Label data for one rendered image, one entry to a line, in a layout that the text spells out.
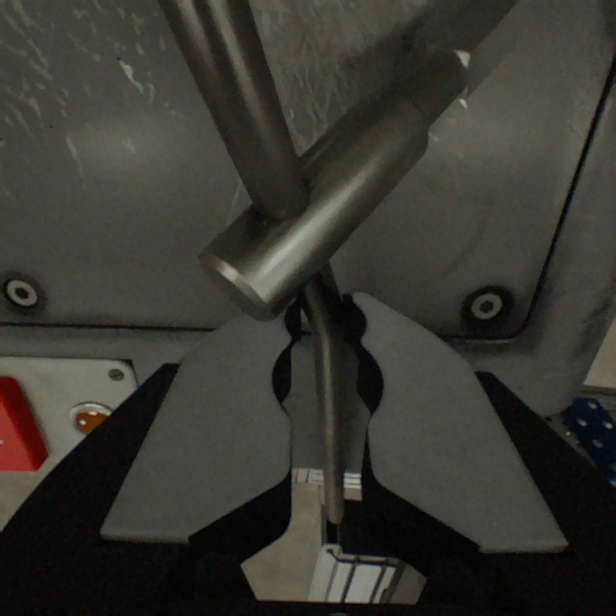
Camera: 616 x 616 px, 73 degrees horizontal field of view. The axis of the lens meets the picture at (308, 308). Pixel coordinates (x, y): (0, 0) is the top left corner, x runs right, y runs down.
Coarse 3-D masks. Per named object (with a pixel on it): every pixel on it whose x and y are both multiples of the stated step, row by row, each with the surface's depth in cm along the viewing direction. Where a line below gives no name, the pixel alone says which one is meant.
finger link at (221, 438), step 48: (240, 336) 10; (288, 336) 10; (192, 384) 8; (240, 384) 9; (288, 384) 10; (192, 432) 7; (240, 432) 7; (288, 432) 7; (144, 480) 7; (192, 480) 7; (240, 480) 7; (288, 480) 7; (144, 528) 6; (192, 528) 6; (240, 528) 6
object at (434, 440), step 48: (384, 336) 10; (432, 336) 10; (384, 384) 9; (432, 384) 9; (480, 384) 9; (384, 432) 8; (432, 432) 8; (480, 432) 8; (384, 480) 7; (432, 480) 7; (480, 480) 7; (528, 480) 7; (384, 528) 7; (432, 528) 6; (480, 528) 6; (528, 528) 6
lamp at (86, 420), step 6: (78, 414) 22; (84, 414) 22; (90, 414) 22; (96, 414) 22; (102, 414) 22; (78, 420) 22; (84, 420) 22; (90, 420) 22; (96, 420) 22; (102, 420) 22; (78, 426) 22; (84, 426) 22; (90, 426) 22; (84, 432) 22
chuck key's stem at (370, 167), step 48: (480, 0) 12; (432, 48) 11; (480, 48) 11; (384, 96) 10; (432, 96) 11; (336, 144) 9; (384, 144) 10; (336, 192) 9; (384, 192) 10; (240, 240) 8; (288, 240) 9; (336, 240) 9; (240, 288) 8; (288, 288) 9
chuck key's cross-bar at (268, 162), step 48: (192, 0) 5; (240, 0) 6; (192, 48) 6; (240, 48) 6; (240, 96) 6; (240, 144) 7; (288, 144) 8; (288, 192) 8; (336, 288) 12; (336, 336) 13; (336, 384) 15; (336, 432) 18; (336, 480) 22
